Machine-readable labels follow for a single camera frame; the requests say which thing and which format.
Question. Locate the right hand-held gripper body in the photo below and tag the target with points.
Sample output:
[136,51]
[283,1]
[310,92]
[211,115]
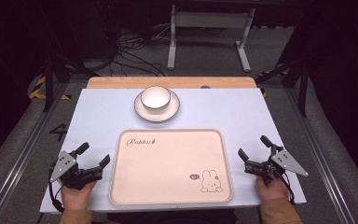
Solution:
[268,169]

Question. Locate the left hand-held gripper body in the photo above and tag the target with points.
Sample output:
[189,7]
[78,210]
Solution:
[71,175]

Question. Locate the person's right hand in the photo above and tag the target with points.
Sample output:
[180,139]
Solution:
[272,189]

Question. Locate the person's left hand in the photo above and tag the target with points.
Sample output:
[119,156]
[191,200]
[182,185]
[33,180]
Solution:
[76,196]

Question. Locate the black tape cross mark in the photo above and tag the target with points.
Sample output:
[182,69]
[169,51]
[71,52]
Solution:
[59,131]

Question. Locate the pale blue table mat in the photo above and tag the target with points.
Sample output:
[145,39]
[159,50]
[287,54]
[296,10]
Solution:
[99,118]

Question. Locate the black tripod stand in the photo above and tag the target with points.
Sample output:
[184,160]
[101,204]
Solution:
[303,93]
[48,88]

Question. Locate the pink tray with rabbit print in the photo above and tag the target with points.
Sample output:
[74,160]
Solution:
[167,171]

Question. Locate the white plate with dark rim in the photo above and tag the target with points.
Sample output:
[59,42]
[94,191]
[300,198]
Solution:
[157,117]

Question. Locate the yellow and black floor tape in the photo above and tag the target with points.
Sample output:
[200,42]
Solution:
[36,94]

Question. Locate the small dark knob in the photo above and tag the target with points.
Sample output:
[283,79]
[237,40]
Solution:
[205,87]

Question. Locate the white bowl with dark rim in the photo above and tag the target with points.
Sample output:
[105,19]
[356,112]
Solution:
[155,98]

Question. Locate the white metal stand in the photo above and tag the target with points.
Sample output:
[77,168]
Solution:
[211,19]

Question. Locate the aluminium floor rail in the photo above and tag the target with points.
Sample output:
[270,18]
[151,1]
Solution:
[21,155]
[323,168]

